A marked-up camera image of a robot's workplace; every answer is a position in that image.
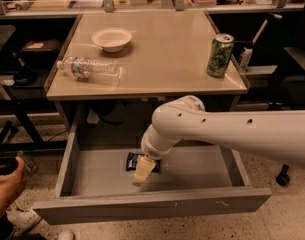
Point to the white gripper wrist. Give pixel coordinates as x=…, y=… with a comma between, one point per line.
x=152, y=153

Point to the blue rxbar snack wrapper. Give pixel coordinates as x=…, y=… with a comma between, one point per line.
x=132, y=160

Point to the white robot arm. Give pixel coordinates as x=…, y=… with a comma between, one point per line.
x=274, y=135

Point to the grey open drawer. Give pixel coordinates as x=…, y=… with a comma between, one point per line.
x=94, y=185

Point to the grey cabinet with counter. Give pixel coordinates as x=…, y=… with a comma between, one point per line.
x=167, y=57

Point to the person's hand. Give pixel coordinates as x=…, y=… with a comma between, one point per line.
x=12, y=185

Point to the white sneaker toe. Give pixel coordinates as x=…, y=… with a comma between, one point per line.
x=66, y=235

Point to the water bottle on floor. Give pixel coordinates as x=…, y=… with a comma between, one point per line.
x=30, y=164

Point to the clear plastic water bottle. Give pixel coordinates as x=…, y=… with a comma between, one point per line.
x=84, y=68

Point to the white paper bowl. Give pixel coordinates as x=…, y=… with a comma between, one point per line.
x=112, y=39

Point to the white sneaker left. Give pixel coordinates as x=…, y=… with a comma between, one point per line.
x=25, y=221

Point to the black controller object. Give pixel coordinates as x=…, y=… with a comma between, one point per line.
x=7, y=165

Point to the green soda can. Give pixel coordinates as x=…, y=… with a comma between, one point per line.
x=220, y=55

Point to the black joystick device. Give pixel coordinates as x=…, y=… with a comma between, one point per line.
x=25, y=75

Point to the black box on shelf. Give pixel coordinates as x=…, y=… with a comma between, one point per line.
x=41, y=54

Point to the black office chair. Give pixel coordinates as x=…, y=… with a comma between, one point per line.
x=290, y=79

